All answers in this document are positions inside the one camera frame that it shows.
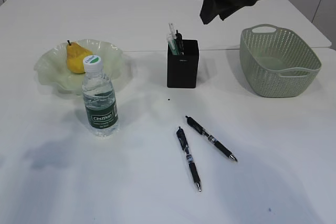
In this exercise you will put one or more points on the pale green ruffled glass plate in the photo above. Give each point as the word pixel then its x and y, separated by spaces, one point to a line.
pixel 52 69

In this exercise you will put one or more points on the yellow pear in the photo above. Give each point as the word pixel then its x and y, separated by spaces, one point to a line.
pixel 75 56

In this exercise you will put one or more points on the mint green utility knife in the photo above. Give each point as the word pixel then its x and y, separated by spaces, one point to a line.
pixel 172 45

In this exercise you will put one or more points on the black square pen holder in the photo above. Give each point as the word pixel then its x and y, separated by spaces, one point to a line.
pixel 182 69

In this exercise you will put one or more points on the clear plastic ruler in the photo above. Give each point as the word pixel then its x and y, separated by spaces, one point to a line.
pixel 172 30

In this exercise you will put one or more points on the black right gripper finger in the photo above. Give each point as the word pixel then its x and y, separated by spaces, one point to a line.
pixel 227 10
pixel 208 11

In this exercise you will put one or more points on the green woven plastic basket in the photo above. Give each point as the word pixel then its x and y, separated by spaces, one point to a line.
pixel 278 64

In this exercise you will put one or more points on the black gel pen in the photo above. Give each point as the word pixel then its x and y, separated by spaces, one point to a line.
pixel 189 158
pixel 199 129
pixel 179 42

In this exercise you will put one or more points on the clear water bottle green label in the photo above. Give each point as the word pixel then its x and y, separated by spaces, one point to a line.
pixel 99 98

